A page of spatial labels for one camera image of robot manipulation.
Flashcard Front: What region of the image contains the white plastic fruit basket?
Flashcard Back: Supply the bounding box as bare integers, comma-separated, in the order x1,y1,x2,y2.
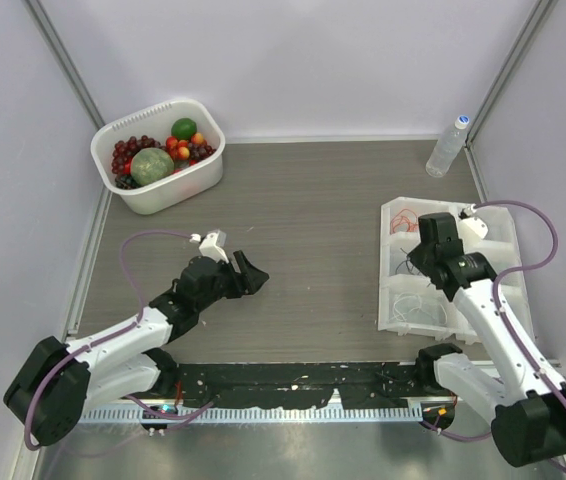
90,99,226,215

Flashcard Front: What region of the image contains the white compartment tray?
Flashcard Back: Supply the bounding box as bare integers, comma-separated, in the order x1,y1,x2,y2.
377,197,521,345

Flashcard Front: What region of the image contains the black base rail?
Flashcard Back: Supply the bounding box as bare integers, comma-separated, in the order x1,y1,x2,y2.
172,360,459,410

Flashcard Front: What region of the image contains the clear water bottle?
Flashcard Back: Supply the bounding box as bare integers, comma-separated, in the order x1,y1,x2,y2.
426,115,471,178

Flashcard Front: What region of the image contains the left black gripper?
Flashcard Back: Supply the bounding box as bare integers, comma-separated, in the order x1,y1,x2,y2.
196,250,267,312

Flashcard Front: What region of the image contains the orange cable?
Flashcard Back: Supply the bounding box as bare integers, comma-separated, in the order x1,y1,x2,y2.
390,209,422,235

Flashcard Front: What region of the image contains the green lime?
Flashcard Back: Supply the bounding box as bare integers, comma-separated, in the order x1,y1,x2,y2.
171,117,198,141

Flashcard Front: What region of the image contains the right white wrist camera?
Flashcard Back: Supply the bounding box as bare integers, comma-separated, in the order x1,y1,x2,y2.
457,204,489,243

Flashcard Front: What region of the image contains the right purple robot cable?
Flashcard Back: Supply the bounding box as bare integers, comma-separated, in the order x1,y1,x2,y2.
420,199,566,476

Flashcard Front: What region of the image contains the white cable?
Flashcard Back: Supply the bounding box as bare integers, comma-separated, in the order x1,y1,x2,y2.
392,293,449,329

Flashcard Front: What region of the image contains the red yellow cherry cluster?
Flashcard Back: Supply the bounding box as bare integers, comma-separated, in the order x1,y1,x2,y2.
164,133,216,171

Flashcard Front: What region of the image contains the green melon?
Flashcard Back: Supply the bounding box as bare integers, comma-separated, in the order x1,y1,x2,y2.
130,148,174,186

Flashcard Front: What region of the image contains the white slotted cable duct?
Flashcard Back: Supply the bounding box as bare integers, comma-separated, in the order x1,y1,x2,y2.
82,405,424,424

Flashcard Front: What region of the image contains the red grape bunch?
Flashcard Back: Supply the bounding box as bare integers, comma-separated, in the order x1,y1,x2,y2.
110,135,163,176

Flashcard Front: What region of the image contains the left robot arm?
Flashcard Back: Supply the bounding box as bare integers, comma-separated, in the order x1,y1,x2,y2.
3,251,269,451

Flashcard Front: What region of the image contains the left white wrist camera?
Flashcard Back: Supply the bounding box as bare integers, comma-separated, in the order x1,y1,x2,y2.
189,230,229,263

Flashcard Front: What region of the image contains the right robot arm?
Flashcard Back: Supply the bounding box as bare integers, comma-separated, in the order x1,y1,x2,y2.
407,212,566,467

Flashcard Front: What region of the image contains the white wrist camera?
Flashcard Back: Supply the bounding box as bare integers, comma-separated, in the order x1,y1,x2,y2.
457,204,489,243
189,230,229,263

